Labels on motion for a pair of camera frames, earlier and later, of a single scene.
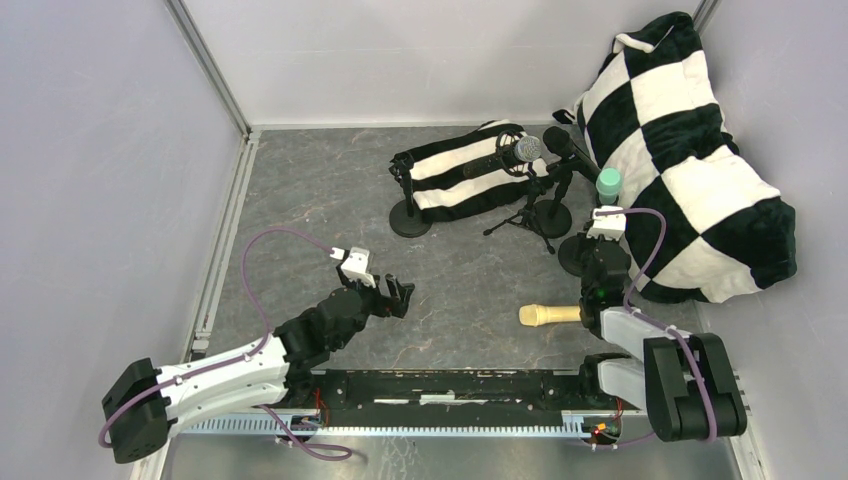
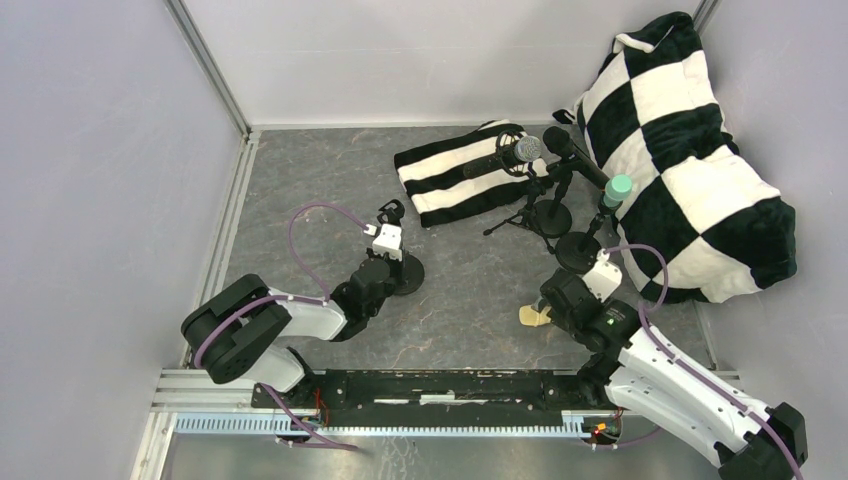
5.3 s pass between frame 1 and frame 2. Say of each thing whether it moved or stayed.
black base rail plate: stayed
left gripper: moved
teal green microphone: moved
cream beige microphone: stayed
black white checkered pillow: stayed
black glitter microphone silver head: stayed
